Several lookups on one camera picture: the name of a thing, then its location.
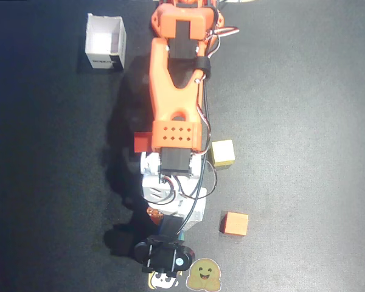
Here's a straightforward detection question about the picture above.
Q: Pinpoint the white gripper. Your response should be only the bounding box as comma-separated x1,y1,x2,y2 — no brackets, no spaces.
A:
142,175,208,237

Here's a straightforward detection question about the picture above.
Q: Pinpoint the red wooden cube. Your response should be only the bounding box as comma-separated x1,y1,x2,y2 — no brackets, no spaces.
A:
133,131,154,153

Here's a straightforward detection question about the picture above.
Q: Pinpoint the orange wooden cube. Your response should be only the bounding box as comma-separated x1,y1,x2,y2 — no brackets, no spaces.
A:
220,212,249,237

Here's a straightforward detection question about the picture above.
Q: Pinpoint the yellow wooden cube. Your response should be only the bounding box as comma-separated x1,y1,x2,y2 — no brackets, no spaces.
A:
210,139,235,167

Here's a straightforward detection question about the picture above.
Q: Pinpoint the yellow robot mascot sticker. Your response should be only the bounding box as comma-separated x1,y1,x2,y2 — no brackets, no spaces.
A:
148,269,180,290

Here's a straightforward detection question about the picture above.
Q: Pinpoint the hugging face emoji sticker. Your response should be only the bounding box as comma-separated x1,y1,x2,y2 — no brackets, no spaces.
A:
186,257,222,291

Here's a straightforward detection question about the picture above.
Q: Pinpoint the dark grey felt mat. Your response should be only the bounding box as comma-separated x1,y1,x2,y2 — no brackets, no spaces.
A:
0,0,365,292

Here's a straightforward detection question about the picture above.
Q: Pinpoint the white open cardboard box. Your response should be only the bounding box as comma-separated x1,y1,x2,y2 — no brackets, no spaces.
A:
84,13,128,71

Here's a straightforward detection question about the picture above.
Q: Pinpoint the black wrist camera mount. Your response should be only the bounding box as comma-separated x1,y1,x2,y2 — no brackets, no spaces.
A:
133,232,196,274

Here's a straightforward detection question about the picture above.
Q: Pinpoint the red white black servo wire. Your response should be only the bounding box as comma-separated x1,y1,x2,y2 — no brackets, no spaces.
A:
159,100,220,208
204,26,241,60

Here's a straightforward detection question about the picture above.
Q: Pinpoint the long black cable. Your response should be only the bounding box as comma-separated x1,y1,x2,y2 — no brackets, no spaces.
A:
176,65,212,238

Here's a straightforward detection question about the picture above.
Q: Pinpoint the black velcro strap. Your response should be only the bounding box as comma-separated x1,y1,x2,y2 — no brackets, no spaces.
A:
195,56,212,74

